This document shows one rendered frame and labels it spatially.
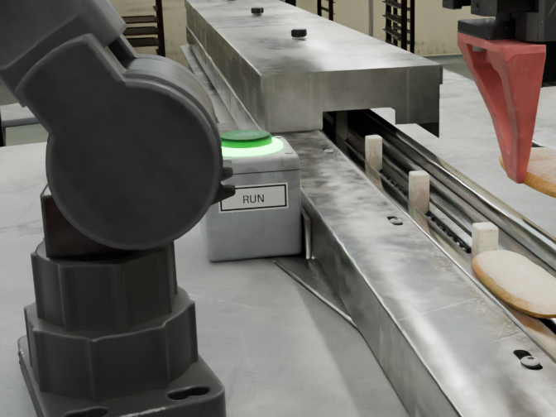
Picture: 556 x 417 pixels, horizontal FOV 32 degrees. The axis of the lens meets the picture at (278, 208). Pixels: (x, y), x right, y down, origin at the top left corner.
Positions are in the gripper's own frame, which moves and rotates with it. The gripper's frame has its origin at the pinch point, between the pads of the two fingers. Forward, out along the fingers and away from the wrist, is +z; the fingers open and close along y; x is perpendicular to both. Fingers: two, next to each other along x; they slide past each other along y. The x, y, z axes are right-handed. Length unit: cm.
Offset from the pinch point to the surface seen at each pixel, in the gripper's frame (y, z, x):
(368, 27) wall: 167, 65, 699
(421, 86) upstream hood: 7.0, 3.3, 45.1
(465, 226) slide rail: 0.9, 8.1, 15.2
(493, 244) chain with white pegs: 0.2, 7.1, 8.4
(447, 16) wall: 231, 59, 698
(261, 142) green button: -12.1, 2.8, 22.2
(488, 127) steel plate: 20, 11, 61
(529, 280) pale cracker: -0.3, 7.1, 1.8
